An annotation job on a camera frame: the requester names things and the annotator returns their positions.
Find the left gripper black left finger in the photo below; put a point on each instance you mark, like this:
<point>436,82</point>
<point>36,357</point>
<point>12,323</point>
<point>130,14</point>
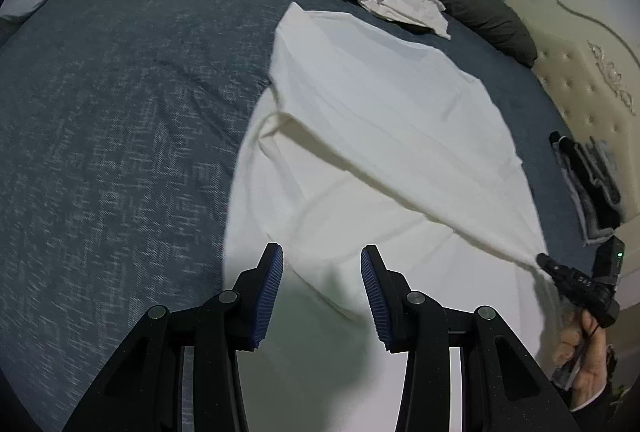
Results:
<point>140,386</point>

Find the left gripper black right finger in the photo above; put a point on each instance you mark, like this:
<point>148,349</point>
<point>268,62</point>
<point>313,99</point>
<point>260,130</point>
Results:
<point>503,387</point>

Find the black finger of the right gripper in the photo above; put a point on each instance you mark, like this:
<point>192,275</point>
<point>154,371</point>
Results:
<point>555,270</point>

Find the white long-sleeve shirt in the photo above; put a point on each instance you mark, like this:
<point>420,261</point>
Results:
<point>363,138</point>

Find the grey and black folded clothes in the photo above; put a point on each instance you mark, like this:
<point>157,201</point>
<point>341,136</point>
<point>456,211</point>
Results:
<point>589,171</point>

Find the person's right hand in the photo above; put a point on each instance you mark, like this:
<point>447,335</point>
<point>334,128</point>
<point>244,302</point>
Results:
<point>582,336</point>

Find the cream tufted headboard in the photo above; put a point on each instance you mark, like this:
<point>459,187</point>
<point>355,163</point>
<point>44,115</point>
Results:
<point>592,77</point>

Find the dark blue bed sheet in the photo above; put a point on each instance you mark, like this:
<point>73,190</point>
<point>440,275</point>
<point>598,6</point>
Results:
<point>121,121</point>

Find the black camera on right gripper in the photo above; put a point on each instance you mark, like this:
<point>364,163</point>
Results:
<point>608,263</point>

